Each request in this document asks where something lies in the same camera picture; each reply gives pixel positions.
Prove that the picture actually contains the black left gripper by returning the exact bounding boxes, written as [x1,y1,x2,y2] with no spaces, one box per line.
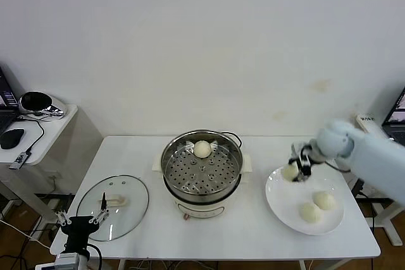
[54,191,110,252]

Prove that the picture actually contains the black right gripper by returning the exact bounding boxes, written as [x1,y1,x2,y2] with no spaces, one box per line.
[286,145,320,184]

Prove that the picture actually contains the white steamed baozi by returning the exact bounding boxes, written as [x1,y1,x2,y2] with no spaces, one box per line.
[312,190,336,211]
[281,163,300,182]
[193,140,212,159]
[299,202,323,223]

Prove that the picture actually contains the glass lid with cream handle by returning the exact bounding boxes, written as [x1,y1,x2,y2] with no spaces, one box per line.
[77,174,151,242]

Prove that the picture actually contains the perforated steel steamer basket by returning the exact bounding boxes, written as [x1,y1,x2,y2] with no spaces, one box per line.
[161,129,245,199]

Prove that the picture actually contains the white round plate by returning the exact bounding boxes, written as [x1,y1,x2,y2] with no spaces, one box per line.
[265,165,345,236]

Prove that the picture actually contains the black hanging power adapter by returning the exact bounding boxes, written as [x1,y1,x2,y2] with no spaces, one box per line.
[352,178,366,198]

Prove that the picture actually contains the white side table with label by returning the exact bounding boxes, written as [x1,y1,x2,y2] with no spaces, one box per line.
[356,114,405,247]

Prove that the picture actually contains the small grey usb hub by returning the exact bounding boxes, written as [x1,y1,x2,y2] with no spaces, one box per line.
[9,150,34,170]

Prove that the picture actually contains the white side table with mouse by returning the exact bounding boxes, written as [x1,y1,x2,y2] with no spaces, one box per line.
[0,104,79,220]

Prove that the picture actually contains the black computer mouse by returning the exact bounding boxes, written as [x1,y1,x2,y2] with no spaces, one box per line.
[0,128,26,150]

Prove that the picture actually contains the black laptop with white plug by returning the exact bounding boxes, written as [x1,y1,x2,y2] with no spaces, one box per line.
[382,86,405,144]

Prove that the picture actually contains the chrome and black round device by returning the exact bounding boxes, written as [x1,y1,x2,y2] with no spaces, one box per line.
[19,90,66,121]

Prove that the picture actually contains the black laptop beside mouse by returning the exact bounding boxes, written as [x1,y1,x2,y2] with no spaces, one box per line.
[0,64,22,135]

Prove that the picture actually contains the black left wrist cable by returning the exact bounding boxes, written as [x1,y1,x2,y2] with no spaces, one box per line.
[87,243,103,270]

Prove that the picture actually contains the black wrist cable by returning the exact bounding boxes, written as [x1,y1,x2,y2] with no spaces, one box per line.
[87,243,103,270]
[325,161,352,175]

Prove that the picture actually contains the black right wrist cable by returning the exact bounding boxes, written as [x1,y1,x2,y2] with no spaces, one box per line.
[325,161,352,175]

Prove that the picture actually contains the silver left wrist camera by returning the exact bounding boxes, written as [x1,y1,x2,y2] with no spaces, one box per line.
[53,252,80,270]

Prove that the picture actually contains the white floor cable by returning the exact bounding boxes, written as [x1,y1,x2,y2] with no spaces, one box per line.
[0,218,53,250]

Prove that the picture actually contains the thin black desk cable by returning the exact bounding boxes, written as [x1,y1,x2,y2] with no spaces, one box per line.
[15,116,46,154]

